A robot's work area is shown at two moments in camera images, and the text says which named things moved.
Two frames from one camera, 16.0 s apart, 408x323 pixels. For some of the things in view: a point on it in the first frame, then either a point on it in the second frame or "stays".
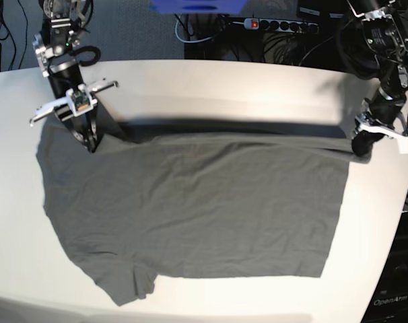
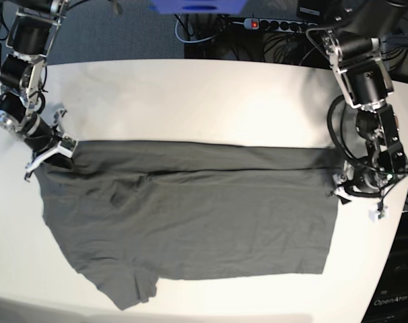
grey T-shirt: [134, 209] stays
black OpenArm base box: [396, 299] stays
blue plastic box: [198, 7] stays
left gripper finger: [77, 124] -> [60, 160]
